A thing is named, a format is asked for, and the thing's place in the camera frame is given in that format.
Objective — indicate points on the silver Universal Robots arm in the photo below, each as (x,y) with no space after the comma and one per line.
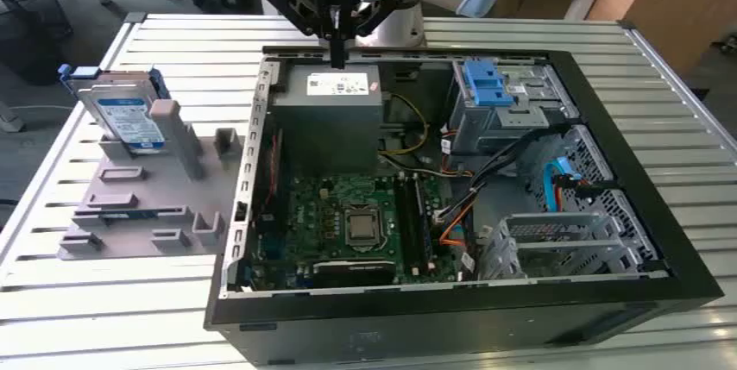
(403,20)

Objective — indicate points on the green motherboard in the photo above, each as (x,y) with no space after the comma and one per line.
(322,197)

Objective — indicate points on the CPU socket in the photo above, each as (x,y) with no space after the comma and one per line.
(347,227)

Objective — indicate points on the silver CPU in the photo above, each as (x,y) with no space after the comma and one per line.
(362,227)

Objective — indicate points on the spare RAM stick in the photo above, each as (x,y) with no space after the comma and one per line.
(127,214)

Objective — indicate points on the black graphics card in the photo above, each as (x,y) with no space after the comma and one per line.
(354,273)

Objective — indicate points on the grey parts rack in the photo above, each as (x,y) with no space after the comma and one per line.
(155,197)

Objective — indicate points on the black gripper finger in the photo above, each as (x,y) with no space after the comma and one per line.
(293,3)
(368,20)

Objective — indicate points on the blue plastic drive latch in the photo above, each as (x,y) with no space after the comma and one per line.
(483,81)

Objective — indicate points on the hard disk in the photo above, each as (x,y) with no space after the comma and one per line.
(129,120)

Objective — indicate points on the black waste basket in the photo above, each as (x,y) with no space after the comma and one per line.
(34,42)

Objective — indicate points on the black RAM slot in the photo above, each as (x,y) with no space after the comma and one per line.
(408,223)

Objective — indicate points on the black PC case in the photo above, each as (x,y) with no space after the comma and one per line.
(403,327)

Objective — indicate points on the metal optical drive cage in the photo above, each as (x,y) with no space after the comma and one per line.
(518,117)

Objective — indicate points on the grey power supply unit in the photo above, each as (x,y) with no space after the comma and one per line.
(328,128)

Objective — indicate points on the metal disk bay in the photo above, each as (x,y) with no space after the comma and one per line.
(552,219)

